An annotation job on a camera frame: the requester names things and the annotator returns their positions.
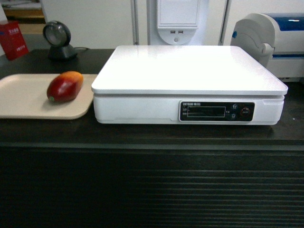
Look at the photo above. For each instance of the dark red mango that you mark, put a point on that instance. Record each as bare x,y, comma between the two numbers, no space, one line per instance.
65,87

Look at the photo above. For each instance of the white electronic scale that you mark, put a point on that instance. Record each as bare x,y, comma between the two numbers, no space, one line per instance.
186,85

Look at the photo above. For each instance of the black checkout counter cabinet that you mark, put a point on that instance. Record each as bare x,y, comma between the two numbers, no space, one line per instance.
82,174

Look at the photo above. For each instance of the white receipt printer terminal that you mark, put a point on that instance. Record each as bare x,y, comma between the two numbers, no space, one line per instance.
177,22

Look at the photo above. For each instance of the black barcode scanner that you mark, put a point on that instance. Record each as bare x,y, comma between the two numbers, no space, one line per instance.
58,36

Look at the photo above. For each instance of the beige plastic tray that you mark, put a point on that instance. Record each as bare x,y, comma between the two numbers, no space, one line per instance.
24,96

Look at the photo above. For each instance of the white blue label printer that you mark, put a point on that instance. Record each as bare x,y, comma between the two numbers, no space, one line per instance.
275,40

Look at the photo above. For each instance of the red box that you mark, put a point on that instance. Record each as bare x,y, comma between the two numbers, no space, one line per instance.
11,40

